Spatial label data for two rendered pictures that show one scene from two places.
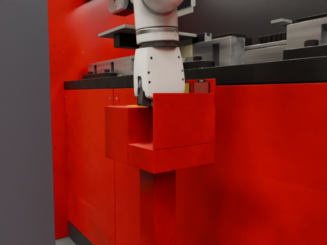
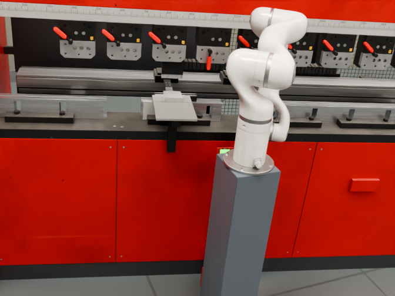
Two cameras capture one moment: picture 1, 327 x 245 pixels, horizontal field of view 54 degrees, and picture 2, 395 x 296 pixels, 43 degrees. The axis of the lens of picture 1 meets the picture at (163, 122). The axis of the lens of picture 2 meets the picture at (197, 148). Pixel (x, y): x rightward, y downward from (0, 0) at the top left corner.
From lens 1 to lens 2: 221 cm
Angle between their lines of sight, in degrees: 66
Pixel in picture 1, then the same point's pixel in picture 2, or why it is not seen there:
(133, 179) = (147, 198)
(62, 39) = not seen: outside the picture
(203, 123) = not seen: hidden behind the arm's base
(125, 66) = (91, 108)
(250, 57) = (184, 88)
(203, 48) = (198, 107)
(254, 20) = (144, 34)
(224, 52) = (216, 111)
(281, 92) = (273, 144)
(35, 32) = not seen: hidden behind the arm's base
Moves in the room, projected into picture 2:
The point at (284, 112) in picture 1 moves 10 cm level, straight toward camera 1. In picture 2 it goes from (274, 151) to (290, 160)
